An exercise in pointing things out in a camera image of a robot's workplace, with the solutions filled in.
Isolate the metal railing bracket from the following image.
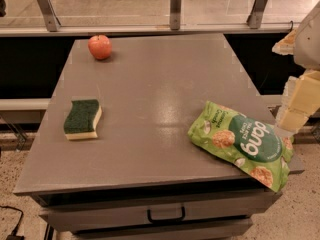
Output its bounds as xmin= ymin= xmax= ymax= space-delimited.
xmin=246 ymin=0 xmax=268 ymax=29
xmin=169 ymin=0 xmax=182 ymax=30
xmin=37 ymin=0 xmax=61 ymax=32

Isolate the black cable on floor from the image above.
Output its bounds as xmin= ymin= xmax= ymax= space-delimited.
xmin=0 ymin=205 xmax=25 ymax=240

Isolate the green Dang chips bag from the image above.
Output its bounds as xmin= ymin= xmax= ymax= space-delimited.
xmin=188 ymin=101 xmax=293 ymax=192

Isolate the left metal railing bracket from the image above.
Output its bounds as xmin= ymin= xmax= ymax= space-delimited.
xmin=37 ymin=0 xmax=61 ymax=32

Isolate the red apple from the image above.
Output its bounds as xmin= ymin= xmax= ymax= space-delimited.
xmin=88 ymin=35 xmax=112 ymax=60

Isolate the grey lower drawer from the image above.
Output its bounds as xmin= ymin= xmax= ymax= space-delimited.
xmin=75 ymin=218 xmax=252 ymax=240

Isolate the right metal railing bracket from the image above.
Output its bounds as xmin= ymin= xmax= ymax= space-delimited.
xmin=246 ymin=0 xmax=268 ymax=29

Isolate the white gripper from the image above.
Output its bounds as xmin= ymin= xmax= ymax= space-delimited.
xmin=272 ymin=1 xmax=320 ymax=134

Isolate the grey drawer with black handle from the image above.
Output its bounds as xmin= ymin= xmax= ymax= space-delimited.
xmin=40 ymin=189 xmax=280 ymax=232

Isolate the middle metal railing bracket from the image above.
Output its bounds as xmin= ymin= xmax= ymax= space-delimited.
xmin=169 ymin=0 xmax=182 ymax=30

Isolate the green and yellow sponge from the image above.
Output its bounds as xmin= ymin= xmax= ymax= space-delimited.
xmin=63 ymin=99 xmax=102 ymax=140

